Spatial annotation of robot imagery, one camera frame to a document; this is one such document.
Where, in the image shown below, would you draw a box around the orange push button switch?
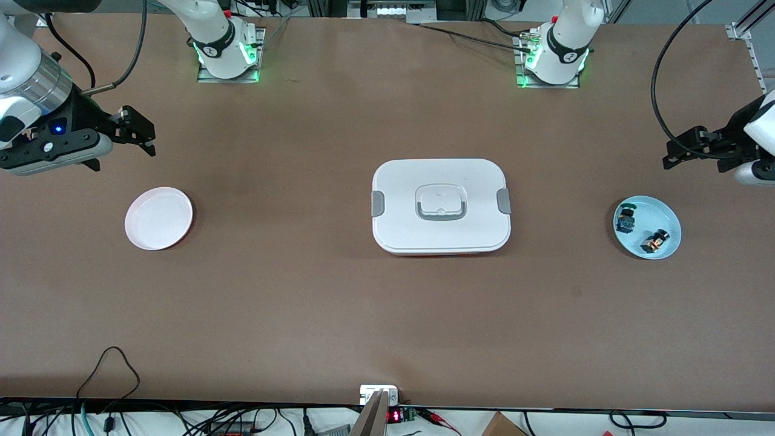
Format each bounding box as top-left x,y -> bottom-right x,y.
641,228 -> 670,254

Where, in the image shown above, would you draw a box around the light blue round plate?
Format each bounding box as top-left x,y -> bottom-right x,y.
612,195 -> 682,260

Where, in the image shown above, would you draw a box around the white round plate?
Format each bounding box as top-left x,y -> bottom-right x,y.
124,187 -> 194,251

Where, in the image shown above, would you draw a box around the aluminium corner profile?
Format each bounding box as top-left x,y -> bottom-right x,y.
725,0 -> 775,125

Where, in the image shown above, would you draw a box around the white lidded food container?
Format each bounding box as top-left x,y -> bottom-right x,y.
371,158 -> 513,256

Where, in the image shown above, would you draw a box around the white power strip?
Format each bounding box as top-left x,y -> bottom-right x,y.
348,0 -> 438,24

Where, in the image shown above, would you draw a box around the brown cardboard piece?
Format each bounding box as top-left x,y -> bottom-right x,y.
481,411 -> 529,436

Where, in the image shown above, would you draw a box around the small white box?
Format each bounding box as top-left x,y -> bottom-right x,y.
359,385 -> 400,406

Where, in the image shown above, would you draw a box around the grey metal bar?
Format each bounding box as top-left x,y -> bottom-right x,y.
349,389 -> 390,436

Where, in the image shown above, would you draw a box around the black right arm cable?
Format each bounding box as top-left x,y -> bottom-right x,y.
45,15 -> 96,89
82,0 -> 149,96

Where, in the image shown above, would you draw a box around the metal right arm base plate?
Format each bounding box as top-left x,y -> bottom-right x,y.
196,27 -> 266,84

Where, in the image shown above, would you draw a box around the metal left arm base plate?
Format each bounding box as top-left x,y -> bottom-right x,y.
514,30 -> 581,90

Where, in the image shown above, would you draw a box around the looped thin black cable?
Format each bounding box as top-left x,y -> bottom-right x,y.
75,346 -> 142,414

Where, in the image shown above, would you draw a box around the black cable on table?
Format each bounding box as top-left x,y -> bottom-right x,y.
406,18 -> 537,49

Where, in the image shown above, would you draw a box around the black coiled cable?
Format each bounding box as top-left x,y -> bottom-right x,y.
608,410 -> 668,430

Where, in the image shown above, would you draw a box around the red clip wires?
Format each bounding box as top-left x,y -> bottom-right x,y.
417,408 -> 462,436

